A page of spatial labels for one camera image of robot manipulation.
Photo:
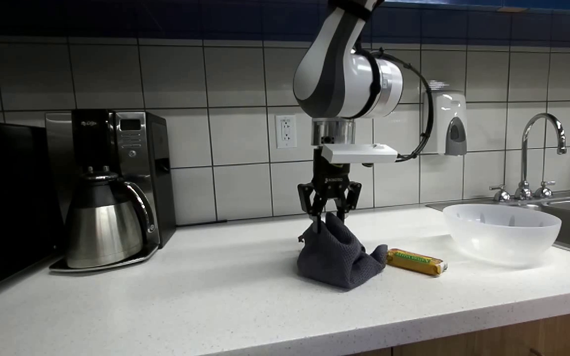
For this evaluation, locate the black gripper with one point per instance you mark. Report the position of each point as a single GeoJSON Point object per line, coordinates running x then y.
{"type": "Point", "coordinates": [329, 184]}

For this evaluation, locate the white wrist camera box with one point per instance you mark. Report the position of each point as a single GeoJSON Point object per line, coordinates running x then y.
{"type": "Point", "coordinates": [360, 153]}

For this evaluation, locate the chrome sink faucet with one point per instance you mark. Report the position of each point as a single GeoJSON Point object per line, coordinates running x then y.
{"type": "Point", "coordinates": [525, 151]}

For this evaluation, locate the grey hand towel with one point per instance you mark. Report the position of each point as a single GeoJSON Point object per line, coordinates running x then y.
{"type": "Point", "coordinates": [335, 260]}

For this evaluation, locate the wooden base cabinet front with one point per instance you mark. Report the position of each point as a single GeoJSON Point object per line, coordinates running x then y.
{"type": "Point", "coordinates": [495, 337]}

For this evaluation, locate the white wall soap dispenser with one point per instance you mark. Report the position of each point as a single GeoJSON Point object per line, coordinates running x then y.
{"type": "Point", "coordinates": [445, 121]}

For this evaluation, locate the steel coffee carafe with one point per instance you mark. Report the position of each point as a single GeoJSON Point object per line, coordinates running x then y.
{"type": "Point", "coordinates": [99, 224]}

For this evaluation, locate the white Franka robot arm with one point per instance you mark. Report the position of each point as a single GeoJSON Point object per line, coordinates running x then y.
{"type": "Point", "coordinates": [337, 72]}

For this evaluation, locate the blue cabinet door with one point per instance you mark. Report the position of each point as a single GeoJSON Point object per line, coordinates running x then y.
{"type": "Point", "coordinates": [495, 20]}

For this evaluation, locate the translucent plastic bowl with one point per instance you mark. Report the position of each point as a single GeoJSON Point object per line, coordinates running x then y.
{"type": "Point", "coordinates": [503, 234]}

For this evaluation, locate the yellow green snack packet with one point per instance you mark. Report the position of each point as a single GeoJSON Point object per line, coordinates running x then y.
{"type": "Point", "coordinates": [416, 262]}

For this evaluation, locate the black microwave oven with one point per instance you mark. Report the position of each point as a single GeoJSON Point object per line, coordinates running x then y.
{"type": "Point", "coordinates": [8, 204]}

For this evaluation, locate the black coffee maker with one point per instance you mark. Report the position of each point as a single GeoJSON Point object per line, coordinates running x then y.
{"type": "Point", "coordinates": [143, 151]}

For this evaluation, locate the white wall outlet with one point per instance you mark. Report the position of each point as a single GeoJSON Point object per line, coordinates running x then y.
{"type": "Point", "coordinates": [285, 131]}

